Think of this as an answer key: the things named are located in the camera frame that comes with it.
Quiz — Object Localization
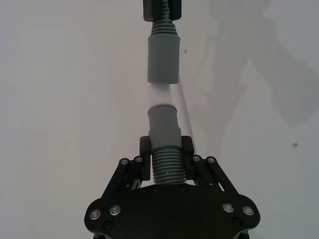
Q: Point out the grey corrugated hose with cuff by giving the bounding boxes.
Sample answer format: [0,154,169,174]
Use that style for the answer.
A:
[147,0,181,86]
[148,105,187,186]

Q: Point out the white plastic three-arm piece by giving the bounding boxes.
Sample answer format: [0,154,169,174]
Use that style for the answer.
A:
[149,83,199,154]

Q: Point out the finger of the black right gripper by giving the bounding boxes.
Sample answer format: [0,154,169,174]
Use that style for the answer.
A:
[143,0,154,23]
[171,0,184,21]

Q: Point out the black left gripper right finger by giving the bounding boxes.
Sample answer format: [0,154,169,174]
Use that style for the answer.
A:
[181,135,239,194]

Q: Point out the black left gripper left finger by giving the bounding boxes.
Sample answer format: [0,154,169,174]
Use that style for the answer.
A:
[104,136,152,194]

